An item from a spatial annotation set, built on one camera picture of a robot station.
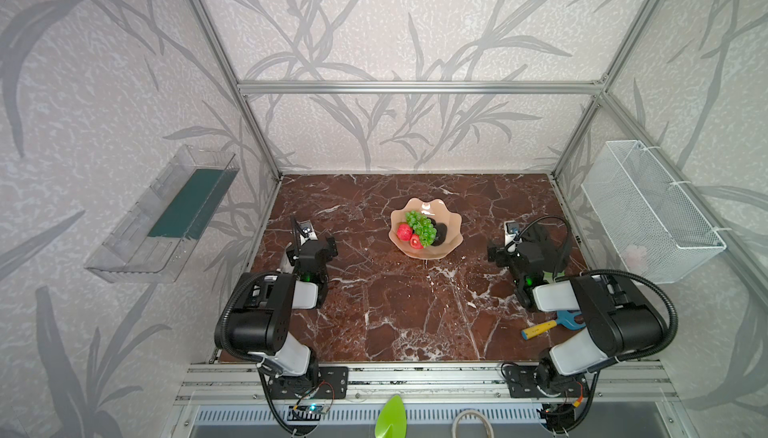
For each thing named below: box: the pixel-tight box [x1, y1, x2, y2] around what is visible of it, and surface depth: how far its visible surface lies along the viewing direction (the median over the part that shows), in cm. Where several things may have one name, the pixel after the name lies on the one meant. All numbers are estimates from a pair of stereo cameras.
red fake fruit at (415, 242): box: [409, 234, 424, 249], surface depth 98 cm
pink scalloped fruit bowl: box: [389, 198, 463, 261], surface depth 98 cm
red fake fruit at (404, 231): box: [396, 222, 413, 241], surface depth 98 cm
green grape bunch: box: [405, 210, 437, 248], surface depth 93 cm
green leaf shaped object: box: [374, 394, 407, 438], surface depth 70 cm
